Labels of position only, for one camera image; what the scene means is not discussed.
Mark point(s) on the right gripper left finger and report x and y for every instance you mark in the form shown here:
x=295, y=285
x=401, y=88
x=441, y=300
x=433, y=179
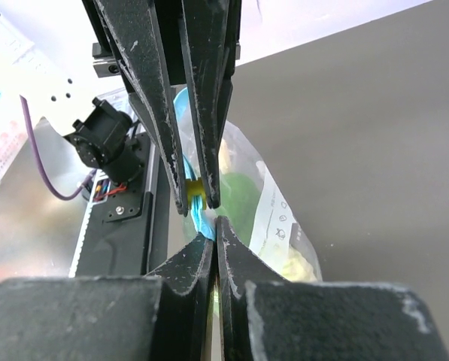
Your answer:
x=159, y=316

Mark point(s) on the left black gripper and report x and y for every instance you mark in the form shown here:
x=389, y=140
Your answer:
x=207, y=39

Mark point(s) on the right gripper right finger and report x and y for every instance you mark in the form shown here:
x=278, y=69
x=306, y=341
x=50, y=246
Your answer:
x=265, y=317

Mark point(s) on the light green fake cabbage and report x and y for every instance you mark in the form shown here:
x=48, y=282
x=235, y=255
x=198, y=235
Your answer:
x=297, y=268

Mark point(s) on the clear zip top bag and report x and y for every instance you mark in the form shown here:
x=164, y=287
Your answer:
x=275, y=228

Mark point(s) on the green fake bell pepper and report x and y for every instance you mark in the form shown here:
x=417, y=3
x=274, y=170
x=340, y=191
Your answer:
x=239, y=200

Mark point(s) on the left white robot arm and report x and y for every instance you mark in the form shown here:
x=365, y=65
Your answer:
x=60, y=97

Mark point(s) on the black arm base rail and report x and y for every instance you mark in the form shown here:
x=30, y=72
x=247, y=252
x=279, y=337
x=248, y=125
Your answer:
x=129, y=194

